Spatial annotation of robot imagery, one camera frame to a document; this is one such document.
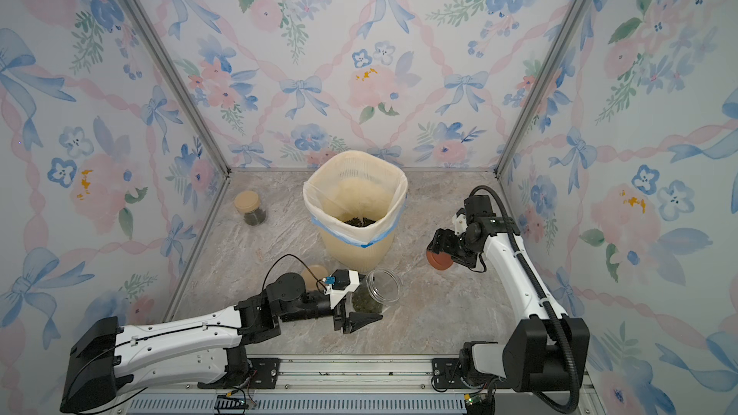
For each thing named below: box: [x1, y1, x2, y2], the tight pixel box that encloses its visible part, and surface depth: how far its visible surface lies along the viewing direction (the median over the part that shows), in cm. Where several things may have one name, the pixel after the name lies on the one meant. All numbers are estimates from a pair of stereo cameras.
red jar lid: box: [425, 250, 454, 271], surface depth 80 cm
